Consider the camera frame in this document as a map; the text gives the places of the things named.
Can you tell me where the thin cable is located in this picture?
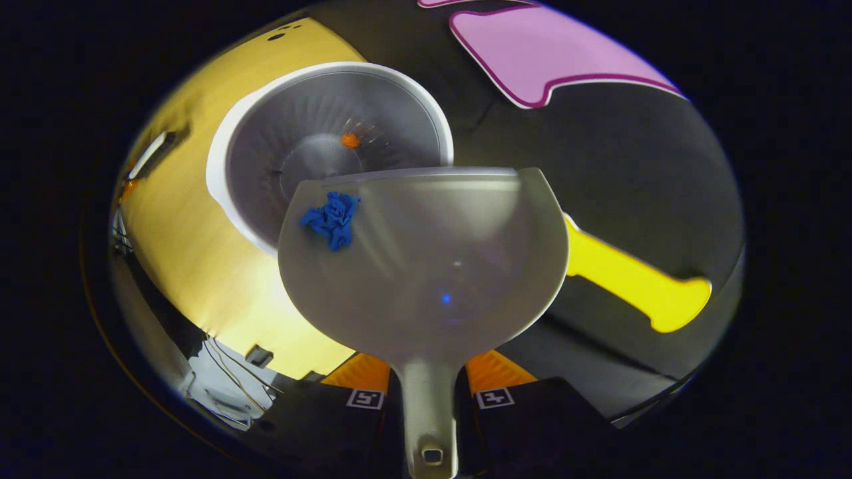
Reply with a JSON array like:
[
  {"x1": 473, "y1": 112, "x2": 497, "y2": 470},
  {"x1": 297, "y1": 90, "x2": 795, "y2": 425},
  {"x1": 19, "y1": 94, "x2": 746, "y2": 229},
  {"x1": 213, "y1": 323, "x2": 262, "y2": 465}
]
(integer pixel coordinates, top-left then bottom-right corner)
[{"x1": 203, "y1": 338, "x2": 284, "y2": 416}]

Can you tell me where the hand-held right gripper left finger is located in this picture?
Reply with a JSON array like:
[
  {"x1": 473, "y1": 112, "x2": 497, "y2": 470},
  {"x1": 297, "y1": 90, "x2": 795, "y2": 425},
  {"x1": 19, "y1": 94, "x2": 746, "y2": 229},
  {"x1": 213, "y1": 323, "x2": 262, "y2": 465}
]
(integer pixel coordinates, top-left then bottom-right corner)
[{"x1": 256, "y1": 351, "x2": 407, "y2": 479}]

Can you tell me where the white dustpan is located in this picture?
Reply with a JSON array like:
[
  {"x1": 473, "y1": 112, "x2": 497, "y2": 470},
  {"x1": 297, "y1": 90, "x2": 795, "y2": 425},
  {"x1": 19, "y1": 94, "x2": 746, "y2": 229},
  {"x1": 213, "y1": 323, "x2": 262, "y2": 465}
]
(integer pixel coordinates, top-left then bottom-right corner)
[{"x1": 278, "y1": 166, "x2": 570, "y2": 479}]

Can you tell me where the white ribbed garbage bin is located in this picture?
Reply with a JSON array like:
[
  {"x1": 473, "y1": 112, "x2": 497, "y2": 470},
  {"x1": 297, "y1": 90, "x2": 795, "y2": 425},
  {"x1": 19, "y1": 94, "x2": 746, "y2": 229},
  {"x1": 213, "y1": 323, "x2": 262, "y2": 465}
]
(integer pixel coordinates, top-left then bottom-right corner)
[{"x1": 206, "y1": 61, "x2": 455, "y2": 257}]

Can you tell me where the black backdrop cloth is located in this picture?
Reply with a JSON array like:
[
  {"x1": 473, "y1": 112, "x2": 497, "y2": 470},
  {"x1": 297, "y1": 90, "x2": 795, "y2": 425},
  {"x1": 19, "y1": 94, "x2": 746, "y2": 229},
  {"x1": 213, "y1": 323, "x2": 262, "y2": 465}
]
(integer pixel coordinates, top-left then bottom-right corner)
[{"x1": 306, "y1": 0, "x2": 746, "y2": 420}]

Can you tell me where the blue paper trash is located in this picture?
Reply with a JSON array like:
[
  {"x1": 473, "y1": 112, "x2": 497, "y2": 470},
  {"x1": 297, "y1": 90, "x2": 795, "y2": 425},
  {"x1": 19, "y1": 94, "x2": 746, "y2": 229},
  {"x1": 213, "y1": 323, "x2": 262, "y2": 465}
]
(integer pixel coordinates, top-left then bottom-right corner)
[{"x1": 299, "y1": 191, "x2": 361, "y2": 252}]

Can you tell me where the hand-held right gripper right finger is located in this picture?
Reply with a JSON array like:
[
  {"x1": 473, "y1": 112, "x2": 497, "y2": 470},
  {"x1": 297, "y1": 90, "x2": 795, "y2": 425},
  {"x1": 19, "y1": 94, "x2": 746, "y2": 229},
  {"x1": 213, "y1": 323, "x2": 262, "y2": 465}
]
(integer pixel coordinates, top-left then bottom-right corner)
[{"x1": 455, "y1": 349, "x2": 620, "y2": 479}]

